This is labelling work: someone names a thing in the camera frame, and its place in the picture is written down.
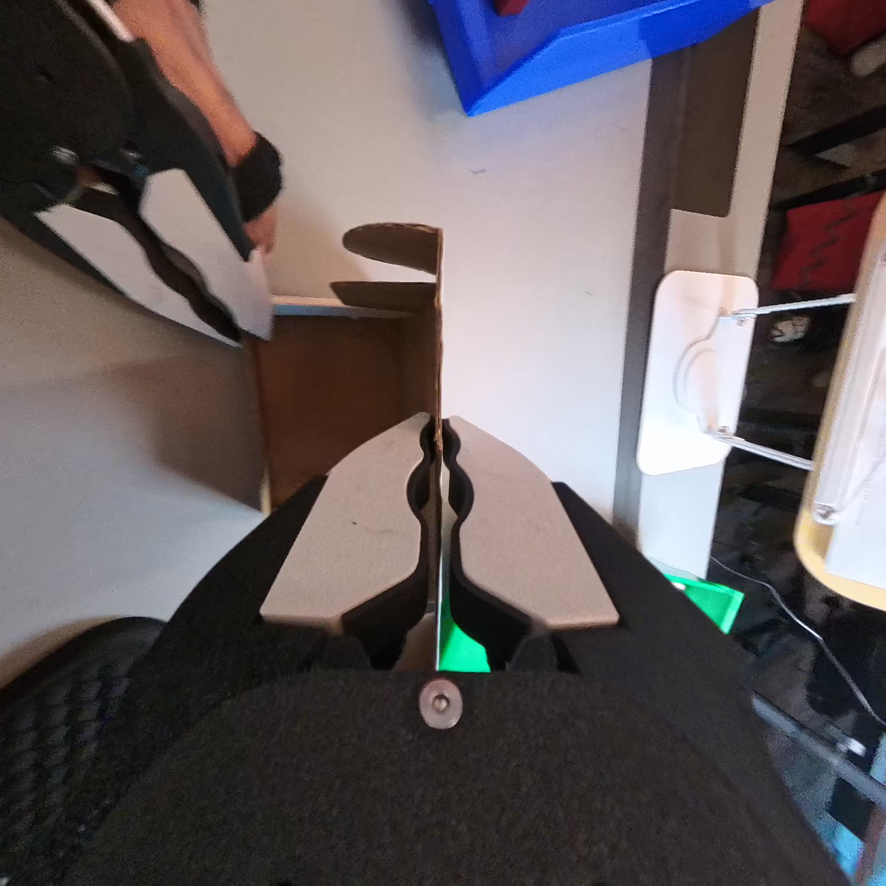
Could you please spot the blue plastic bin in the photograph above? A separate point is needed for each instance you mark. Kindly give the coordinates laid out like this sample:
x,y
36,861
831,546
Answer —
x,y
553,48

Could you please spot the grey desk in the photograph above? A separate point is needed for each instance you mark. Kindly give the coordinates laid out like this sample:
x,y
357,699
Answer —
x,y
540,241

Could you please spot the red wooden block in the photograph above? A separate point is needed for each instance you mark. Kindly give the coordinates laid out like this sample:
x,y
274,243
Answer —
x,y
510,6

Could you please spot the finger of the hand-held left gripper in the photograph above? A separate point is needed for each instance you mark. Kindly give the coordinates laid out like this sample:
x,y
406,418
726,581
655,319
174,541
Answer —
x,y
221,276
103,241

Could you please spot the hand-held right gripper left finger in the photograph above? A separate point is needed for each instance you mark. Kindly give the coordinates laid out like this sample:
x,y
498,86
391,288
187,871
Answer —
x,y
346,546

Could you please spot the white cardboard box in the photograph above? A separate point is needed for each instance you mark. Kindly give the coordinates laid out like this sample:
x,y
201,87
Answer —
x,y
332,387

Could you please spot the red cloth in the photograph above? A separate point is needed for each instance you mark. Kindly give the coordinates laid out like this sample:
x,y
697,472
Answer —
x,y
843,24
823,241

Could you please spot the green plastic bin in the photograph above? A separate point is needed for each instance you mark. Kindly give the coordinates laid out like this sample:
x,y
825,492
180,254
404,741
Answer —
x,y
463,654

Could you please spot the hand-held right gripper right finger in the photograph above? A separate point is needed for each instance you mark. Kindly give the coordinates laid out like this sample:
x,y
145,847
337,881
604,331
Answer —
x,y
526,553

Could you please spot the black wrist rest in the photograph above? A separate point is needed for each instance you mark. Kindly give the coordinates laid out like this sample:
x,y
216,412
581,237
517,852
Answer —
x,y
54,726

